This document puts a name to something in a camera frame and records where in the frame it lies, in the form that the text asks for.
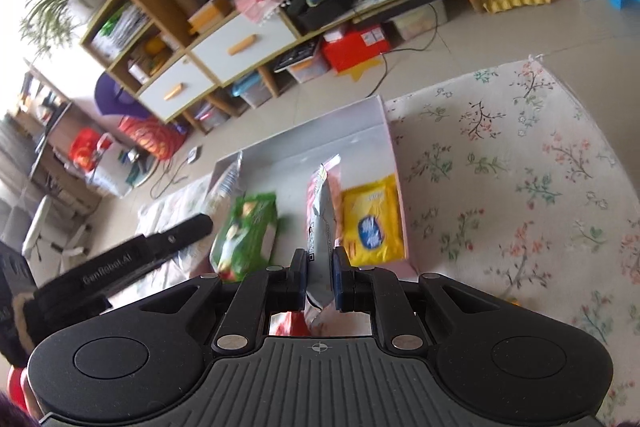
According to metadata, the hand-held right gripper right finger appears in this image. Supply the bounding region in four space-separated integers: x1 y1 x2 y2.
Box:
332 246 543 354

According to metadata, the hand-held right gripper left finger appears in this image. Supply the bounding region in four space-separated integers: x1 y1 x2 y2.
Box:
100 249 308 355

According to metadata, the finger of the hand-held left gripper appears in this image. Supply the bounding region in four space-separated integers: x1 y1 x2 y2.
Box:
141 213 215 261

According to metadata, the red-orange white snack packet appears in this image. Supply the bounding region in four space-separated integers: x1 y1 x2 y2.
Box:
270 157 371 339

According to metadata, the pink cardboard box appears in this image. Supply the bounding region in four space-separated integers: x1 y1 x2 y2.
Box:
205 94 413 280

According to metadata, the person's left forearm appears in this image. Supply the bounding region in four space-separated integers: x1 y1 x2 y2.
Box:
0 289 38 368

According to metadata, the green snack packet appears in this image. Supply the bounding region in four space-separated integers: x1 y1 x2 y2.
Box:
209 192 279 283

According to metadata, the yellow snack packet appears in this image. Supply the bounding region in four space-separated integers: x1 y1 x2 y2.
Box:
339 176 407 267

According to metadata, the silver foil snack packet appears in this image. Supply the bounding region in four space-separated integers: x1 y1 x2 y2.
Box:
206 151 244 214

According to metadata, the white round stand base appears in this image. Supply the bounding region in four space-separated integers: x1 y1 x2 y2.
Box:
124 146 162 188

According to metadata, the white chair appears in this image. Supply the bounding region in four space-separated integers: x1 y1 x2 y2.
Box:
21 196 94 269

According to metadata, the white shopping bag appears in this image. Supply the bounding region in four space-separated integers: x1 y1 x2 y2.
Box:
84 131 137 198

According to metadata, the red patterned bag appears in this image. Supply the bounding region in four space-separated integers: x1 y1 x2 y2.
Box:
119 113 189 161

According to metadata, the clear plastic storage bin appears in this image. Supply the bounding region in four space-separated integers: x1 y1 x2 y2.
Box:
389 3 449 41
191 101 232 131
273 41 332 84
230 71 274 108

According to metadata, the red gift bag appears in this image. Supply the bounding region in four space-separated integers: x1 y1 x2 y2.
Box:
68 126 109 174

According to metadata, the red cloth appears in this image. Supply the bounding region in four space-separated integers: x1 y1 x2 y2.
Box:
6 366 32 414

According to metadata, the purple sun hat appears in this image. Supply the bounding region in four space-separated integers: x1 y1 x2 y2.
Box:
93 71 167 124

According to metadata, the yellow fruit ornament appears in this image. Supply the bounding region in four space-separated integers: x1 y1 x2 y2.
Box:
141 37 169 76

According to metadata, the floral blanket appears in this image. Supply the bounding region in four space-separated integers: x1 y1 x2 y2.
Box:
137 59 640 427

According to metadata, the yellow paper piece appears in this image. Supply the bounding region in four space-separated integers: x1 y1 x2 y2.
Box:
339 56 387 84

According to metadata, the stack of papers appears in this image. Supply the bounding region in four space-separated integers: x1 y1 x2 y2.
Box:
81 3 152 64

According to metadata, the small orange cardboard box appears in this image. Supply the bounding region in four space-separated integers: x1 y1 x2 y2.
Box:
186 0 237 36

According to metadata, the red cardboard box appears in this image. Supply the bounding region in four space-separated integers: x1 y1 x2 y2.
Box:
319 26 392 76

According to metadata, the black storage case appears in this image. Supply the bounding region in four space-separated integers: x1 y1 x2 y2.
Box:
279 0 359 36

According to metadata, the thin black floor cable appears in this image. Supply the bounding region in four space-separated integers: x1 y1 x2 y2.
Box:
149 151 197 201

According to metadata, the white drawer wooden handle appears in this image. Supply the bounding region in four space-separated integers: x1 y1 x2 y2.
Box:
191 12 297 86
137 54 219 122

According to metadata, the black power cable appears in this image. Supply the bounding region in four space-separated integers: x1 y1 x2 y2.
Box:
310 0 442 94

